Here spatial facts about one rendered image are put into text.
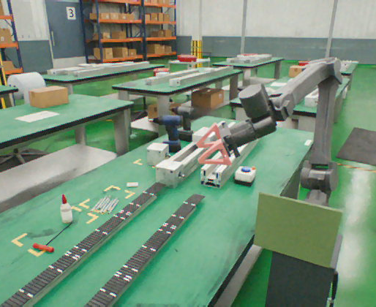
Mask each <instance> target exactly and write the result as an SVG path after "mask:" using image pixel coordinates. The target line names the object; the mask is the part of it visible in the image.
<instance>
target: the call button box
mask: <svg viewBox="0 0 376 307"><path fill-rule="evenodd" d="M241 168H242V167H239V168H238V169H237V171H236V172H235V175H234V176H233V180H234V183H235V184H239V185H242V186H251V185H252V184H253V182H254V181H255V174H256V169H255V170H252V168H250V171H249V172H244V171H243V170H241Z"/></svg>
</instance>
